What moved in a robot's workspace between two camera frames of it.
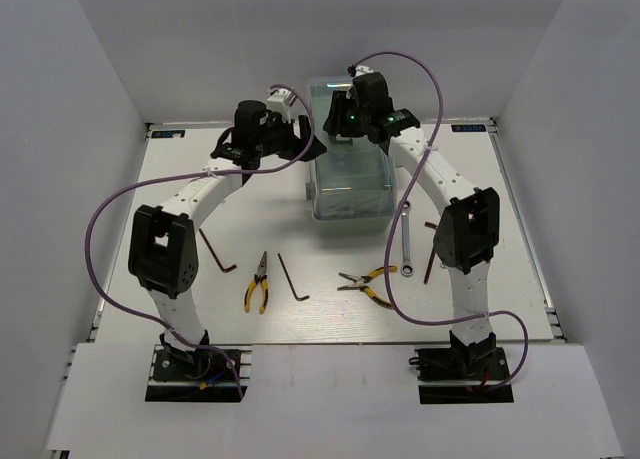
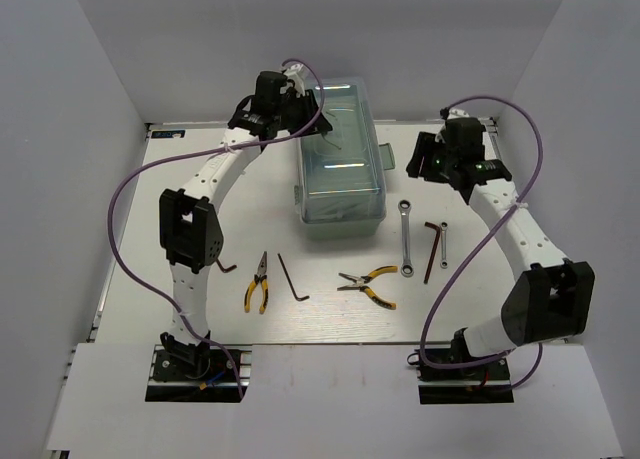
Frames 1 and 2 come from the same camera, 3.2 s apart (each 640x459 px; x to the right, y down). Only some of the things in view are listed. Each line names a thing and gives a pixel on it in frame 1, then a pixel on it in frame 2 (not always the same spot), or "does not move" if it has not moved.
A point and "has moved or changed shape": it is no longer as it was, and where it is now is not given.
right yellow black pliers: x=362 y=279 does not move
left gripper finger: x=315 y=150 -> x=320 y=127
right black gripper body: x=358 y=117 -> x=443 y=160
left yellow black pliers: x=261 y=274 does not move
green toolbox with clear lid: x=356 y=178 has moved or changed shape
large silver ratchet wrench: x=407 y=267 does not move
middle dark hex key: x=290 y=281 does not move
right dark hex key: x=433 y=252 does not move
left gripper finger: x=305 y=127 -> x=311 y=102
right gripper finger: x=338 y=120 -> x=420 y=164
